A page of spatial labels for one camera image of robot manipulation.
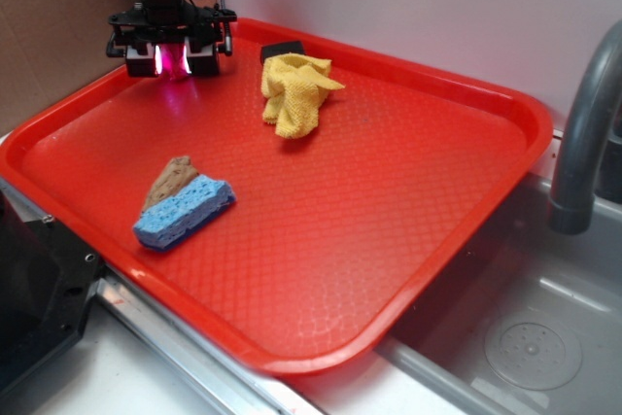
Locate black block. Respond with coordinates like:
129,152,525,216
260,41,305,64

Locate brown sponge piece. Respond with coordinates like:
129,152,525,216
141,156,199,212

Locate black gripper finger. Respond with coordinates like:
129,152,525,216
186,38,220,77
125,43,160,78

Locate red plastic tray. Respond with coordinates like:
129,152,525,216
1,18,552,375

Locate yellow microfiber cloth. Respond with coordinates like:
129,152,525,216
260,52,345,139

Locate brown cardboard panel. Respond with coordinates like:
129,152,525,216
1,0,128,134

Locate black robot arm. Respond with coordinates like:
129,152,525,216
106,0,237,78

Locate grey faucet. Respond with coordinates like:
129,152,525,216
547,22,621,235

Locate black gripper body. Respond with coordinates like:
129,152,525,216
106,5,237,57

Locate grey sink basin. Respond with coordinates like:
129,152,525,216
378,176,621,414

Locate blue sponge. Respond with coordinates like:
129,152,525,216
132,174,236,252

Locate sink drain cover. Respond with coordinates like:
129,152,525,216
484,312,582,391

